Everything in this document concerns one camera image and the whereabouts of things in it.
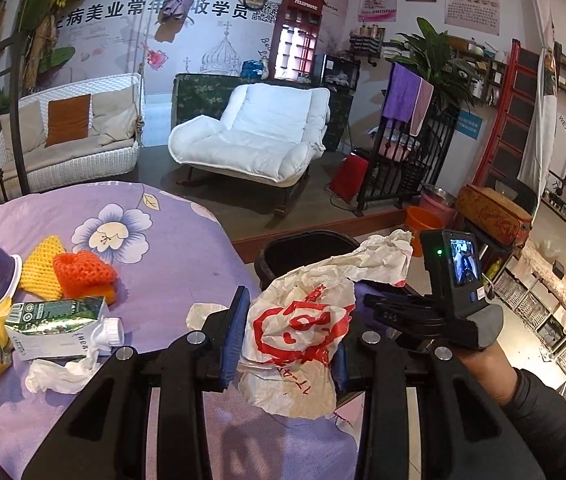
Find white padded armchair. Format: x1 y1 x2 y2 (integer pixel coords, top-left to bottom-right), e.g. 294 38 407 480
168 82 331 221

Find white hanging cloth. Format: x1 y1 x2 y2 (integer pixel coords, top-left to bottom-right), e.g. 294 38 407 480
518 45 559 196

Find green potted plant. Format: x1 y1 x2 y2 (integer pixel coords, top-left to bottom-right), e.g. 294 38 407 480
388 16 479 111

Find white basket shelf unit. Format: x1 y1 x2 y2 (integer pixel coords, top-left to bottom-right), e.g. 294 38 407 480
493 255 566 381

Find red bag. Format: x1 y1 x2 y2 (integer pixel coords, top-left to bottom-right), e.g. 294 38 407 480
330 152 374 203

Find black box cabinet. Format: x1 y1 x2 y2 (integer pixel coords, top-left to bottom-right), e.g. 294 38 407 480
313 53 361 92

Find green hanging plants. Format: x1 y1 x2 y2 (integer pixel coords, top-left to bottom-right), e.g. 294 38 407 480
18 0 84 81

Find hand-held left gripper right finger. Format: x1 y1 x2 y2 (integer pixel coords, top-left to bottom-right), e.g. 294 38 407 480
330 330 546 480

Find white red-printed plastic bag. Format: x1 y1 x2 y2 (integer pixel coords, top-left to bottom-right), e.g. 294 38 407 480
235 229 414 420

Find pink towel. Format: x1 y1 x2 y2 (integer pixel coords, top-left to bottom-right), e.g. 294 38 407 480
409 77 435 137

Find white crumpled tissue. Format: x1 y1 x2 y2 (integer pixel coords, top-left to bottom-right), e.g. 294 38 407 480
185 302 229 333
25 347 101 395

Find black pipe wall shelf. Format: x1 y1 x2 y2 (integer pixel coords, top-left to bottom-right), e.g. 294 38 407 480
350 22 384 58

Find purple folded umbrella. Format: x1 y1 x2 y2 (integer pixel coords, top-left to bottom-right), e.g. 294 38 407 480
155 0 196 43

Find red ladder shelf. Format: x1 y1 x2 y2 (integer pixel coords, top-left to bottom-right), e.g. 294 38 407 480
470 39 541 196

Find orange bucket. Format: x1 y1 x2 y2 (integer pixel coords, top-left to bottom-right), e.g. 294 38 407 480
404 205 439 241

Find large printed wall banner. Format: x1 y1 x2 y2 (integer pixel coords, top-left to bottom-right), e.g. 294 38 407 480
58 0 359 86

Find green white drink carton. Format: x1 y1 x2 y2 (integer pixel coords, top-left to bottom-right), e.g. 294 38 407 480
3 296 124 362

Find black metal rack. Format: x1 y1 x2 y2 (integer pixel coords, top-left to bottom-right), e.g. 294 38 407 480
355 62 459 218

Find purple floral blanket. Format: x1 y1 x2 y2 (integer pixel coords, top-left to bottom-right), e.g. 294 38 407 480
0 180 359 480

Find yellow foam fruit net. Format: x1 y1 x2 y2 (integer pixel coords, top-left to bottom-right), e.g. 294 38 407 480
17 234 68 301

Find pink basin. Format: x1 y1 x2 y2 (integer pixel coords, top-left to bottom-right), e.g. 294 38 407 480
420 185 459 228

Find blue bag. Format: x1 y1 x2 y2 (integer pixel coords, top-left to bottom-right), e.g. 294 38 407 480
240 59 266 80

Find red telephone booth shelf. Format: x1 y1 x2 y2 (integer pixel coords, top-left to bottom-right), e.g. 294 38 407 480
270 0 325 83

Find orange foam fruit net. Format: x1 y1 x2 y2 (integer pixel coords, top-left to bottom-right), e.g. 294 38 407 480
52 251 118 300

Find blue wall sign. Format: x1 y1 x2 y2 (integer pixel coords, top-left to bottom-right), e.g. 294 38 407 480
456 111 484 140

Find brown orange cushion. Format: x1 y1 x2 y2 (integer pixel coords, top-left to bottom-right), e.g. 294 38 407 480
45 94 92 148

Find black trash bin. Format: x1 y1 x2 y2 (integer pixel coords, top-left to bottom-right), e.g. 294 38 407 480
255 230 364 293

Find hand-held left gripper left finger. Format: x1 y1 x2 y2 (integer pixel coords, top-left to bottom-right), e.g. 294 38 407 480
22 286 253 480

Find white wicker swing sofa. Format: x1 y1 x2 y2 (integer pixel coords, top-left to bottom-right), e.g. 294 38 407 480
0 72 145 193

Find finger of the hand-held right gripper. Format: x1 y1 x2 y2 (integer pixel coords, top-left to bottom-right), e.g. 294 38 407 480
370 309 465 347
363 287 438 312

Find purple towel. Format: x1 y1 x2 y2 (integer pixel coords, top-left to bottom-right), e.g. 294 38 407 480
380 62 421 123

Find patterned brown ottoman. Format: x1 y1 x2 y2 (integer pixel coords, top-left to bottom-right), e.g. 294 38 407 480
456 183 534 248

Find person's right forearm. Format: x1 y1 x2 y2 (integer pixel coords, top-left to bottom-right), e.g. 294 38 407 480
456 342 566 480

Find beige cushion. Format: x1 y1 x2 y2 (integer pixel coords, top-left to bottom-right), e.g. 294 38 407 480
90 85 138 146
0 100 46 156

